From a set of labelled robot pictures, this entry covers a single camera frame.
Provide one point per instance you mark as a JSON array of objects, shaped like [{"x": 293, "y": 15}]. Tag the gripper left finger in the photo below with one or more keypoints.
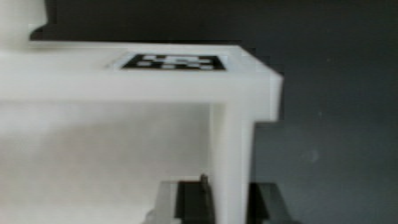
[{"x": 184, "y": 204}]

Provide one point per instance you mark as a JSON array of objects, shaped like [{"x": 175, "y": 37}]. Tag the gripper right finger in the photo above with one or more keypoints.
[{"x": 268, "y": 210}]

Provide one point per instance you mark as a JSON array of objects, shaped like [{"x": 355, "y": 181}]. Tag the white drawer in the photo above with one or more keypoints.
[{"x": 127, "y": 117}]

